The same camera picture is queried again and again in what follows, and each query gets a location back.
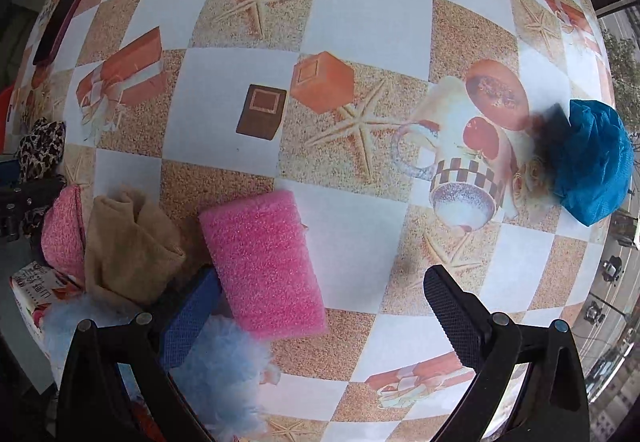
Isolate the pink knitted sock roll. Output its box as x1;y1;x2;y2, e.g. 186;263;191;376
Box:
40;184;86;284

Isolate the white tissue pack fox print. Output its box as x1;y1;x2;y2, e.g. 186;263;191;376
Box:
9;261;82;350

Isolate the light blue fluffy puff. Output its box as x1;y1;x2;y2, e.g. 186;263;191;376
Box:
41;294;280;441

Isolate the pink foam sponge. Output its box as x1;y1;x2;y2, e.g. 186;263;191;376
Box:
198;190;326;341

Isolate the leopard print scrunchie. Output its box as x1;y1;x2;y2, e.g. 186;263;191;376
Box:
16;117;66;184

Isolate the beige folded sock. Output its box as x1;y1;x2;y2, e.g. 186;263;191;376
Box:
85;189;186;307

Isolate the checkered patterned tablecloth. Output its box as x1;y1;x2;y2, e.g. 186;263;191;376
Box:
6;0;613;441

